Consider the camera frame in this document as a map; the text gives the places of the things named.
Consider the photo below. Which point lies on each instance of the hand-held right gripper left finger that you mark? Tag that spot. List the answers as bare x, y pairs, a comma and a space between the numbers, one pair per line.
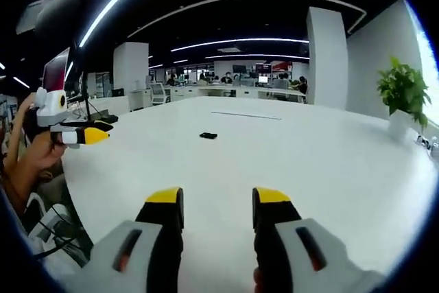
137, 255

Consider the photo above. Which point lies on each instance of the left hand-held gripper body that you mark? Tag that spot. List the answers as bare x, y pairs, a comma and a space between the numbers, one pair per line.
51, 109

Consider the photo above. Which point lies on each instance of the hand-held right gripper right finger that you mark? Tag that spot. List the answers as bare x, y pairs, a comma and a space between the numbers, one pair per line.
284, 238

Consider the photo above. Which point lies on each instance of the black socket plastic buckle part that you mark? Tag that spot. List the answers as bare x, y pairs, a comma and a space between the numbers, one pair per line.
213, 136

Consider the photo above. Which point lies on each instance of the person's left hand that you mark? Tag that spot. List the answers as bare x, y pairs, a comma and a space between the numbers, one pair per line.
46, 152

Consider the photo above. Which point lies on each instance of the person's right hand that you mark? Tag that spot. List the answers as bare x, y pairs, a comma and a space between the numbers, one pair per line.
259, 282

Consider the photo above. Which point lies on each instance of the black tripod stand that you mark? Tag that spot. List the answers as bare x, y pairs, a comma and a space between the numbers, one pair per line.
87, 101

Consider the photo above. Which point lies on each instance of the monitor with red screen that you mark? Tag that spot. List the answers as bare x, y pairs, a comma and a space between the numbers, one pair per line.
55, 73

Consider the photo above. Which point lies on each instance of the white office chair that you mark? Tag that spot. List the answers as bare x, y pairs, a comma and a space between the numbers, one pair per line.
159, 92

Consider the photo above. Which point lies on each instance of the ceiling air conditioner unit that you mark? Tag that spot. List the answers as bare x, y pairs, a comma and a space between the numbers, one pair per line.
32, 16

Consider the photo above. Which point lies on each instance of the large dark monitor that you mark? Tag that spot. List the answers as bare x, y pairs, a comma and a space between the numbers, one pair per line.
61, 8

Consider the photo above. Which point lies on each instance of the long ceiling light strip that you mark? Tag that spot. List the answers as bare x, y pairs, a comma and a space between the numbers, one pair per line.
113, 1

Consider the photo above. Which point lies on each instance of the row of white office desks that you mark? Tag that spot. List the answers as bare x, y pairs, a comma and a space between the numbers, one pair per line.
240, 92

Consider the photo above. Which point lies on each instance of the small white desk items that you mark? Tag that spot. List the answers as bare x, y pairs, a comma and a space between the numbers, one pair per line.
425, 142

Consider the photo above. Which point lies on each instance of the green plant in white pot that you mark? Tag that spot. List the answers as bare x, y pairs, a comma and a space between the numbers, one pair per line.
403, 90

